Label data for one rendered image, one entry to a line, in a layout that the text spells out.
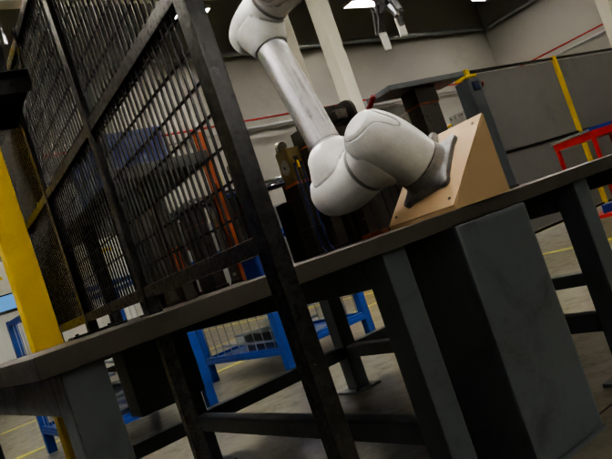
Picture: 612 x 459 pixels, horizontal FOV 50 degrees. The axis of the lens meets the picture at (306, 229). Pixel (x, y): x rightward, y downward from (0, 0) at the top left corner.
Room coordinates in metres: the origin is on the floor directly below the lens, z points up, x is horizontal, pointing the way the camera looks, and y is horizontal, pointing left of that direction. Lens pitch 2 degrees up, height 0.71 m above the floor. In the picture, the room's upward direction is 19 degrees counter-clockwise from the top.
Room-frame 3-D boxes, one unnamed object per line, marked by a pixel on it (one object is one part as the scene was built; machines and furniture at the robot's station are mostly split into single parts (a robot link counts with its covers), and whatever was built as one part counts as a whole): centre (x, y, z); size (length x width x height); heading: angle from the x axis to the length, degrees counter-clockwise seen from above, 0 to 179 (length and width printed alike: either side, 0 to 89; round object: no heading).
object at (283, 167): (2.21, -0.03, 0.88); 0.11 x 0.07 x 0.37; 32
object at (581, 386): (1.87, -0.39, 0.33); 0.31 x 0.31 x 0.66; 36
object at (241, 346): (5.04, 0.44, 0.48); 1.20 x 0.80 x 0.95; 37
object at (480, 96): (2.50, -0.76, 0.92); 0.08 x 0.08 x 0.44; 32
